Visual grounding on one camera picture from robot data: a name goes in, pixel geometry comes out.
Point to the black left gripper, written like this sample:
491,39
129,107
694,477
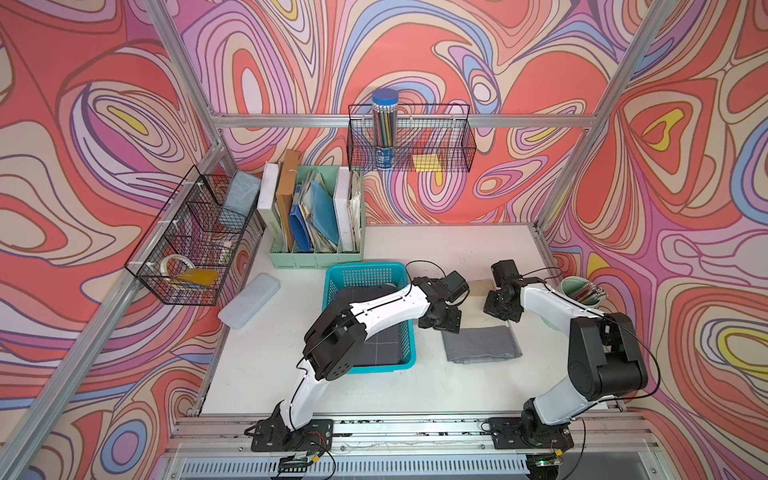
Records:
453,324

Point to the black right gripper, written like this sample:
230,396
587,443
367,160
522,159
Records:
489,308

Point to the beige and grey cloth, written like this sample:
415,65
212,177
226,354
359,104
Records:
482,338

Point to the dark grey grid cloth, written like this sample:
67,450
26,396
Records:
385,349

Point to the teal plastic basket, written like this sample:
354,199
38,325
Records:
370,274

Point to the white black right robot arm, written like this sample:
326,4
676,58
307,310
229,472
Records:
604,356

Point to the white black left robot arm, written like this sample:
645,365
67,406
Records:
336,339

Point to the yellow notepad in left basket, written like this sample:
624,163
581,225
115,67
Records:
195,279

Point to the green pen cup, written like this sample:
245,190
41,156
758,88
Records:
575,297

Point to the mint green file organizer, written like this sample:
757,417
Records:
345,189

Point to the blue folder in organizer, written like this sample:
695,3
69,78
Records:
313,220

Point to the yellow sticky note pad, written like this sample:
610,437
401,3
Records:
427,163

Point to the white plastic pencil case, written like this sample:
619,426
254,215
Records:
246,304

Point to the brown cardboard folder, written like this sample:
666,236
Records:
285,192

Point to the white book in organizer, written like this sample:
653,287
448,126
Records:
266,200

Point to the blue capped pencil tube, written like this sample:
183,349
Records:
384,109

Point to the grey blue sponge cloth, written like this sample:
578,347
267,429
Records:
241,195

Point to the white tape roll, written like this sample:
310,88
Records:
173,264

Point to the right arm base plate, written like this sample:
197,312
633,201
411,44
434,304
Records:
519,433

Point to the black wire basket on back wall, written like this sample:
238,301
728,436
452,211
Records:
443,129

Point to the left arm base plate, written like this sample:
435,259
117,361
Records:
273,435

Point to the black wire basket left wall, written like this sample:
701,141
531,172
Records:
189,225

